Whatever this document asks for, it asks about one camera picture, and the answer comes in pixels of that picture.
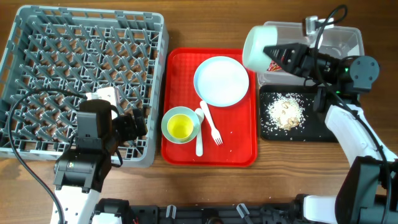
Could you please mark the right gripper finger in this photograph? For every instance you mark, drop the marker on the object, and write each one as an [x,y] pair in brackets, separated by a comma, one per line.
[286,52]
[292,65]

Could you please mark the green bowl with food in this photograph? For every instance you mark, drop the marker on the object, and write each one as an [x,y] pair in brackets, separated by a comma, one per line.
[254,57]

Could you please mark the clear plastic waste bin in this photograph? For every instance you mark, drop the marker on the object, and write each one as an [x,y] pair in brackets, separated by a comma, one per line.
[338,41]

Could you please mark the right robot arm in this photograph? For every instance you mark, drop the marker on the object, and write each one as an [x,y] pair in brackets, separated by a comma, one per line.
[369,191]

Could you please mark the red plastic serving tray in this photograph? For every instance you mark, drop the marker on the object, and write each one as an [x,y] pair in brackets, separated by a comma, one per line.
[237,124]

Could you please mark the red snack wrapper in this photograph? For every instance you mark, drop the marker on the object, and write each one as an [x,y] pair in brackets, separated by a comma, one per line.
[273,67]

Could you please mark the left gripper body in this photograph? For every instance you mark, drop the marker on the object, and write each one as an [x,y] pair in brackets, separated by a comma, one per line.
[125,130]

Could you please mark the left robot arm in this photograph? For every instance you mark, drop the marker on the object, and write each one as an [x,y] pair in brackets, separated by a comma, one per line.
[80,172]

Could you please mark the white plastic fork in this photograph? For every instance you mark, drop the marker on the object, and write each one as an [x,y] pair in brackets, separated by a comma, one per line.
[215,134]

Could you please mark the light blue round plate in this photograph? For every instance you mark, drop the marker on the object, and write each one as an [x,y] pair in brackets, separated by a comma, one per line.
[221,81]

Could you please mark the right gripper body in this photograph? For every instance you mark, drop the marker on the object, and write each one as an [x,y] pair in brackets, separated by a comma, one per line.
[328,66]

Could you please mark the black rectangular waste tray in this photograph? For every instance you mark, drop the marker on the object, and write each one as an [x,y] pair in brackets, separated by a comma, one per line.
[310,129]

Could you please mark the grey plastic dishwasher rack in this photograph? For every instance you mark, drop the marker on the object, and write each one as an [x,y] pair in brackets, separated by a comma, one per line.
[55,54]

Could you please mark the white plastic spoon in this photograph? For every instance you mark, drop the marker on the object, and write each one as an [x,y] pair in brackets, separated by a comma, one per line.
[199,142]

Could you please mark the yellow plastic cup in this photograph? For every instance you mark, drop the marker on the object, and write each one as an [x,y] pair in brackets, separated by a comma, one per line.
[180,126]

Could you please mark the rice and food scraps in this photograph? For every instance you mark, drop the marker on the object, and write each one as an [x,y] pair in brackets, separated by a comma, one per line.
[283,111]

